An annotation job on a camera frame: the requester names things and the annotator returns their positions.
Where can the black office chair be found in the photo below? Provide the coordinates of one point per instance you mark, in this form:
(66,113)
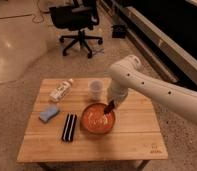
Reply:
(77,17)

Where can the blue sponge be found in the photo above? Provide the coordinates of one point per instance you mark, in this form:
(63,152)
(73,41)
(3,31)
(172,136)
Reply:
(48,113)

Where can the black white striped eraser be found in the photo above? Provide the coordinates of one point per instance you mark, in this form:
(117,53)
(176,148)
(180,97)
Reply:
(69,128)

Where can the small black box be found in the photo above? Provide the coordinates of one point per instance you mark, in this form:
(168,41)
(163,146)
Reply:
(118,31)

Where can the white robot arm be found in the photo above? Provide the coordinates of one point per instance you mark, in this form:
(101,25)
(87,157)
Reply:
(125,75)

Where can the orange bowl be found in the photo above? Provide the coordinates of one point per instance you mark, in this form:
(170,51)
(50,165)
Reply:
(94,120)

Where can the long wall bench rail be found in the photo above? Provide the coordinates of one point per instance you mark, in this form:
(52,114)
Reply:
(165,31)

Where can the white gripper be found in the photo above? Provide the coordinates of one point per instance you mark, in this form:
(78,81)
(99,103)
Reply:
(115,96)

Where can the dark red pepper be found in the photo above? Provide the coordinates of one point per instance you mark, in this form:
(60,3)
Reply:
(109,107)

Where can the wooden table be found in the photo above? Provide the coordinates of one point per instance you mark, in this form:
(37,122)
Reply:
(136,133)

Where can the white plastic bottle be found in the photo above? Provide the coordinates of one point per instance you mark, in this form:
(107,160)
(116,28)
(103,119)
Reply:
(58,93)

